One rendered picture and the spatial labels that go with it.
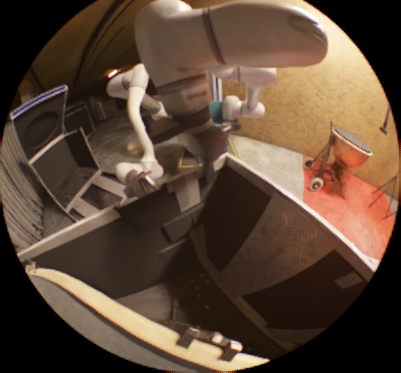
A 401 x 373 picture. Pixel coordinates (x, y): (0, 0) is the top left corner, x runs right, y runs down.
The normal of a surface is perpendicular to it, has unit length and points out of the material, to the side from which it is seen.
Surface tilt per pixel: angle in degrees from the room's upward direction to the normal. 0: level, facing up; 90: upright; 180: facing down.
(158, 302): 0
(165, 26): 91
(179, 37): 100
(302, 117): 90
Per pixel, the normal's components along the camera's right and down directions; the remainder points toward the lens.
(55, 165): 0.97, 0.08
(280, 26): -0.20, 0.75
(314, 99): -0.57, 0.55
